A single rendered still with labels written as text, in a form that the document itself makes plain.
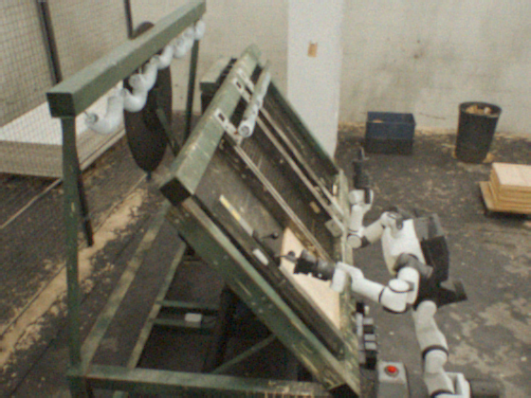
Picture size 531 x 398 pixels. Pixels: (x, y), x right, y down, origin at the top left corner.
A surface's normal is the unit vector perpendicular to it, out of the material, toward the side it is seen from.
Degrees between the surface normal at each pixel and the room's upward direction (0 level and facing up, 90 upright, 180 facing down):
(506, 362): 0
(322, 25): 90
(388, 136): 90
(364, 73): 90
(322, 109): 90
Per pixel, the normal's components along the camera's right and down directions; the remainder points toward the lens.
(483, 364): 0.00, -0.87
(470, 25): -0.20, 0.48
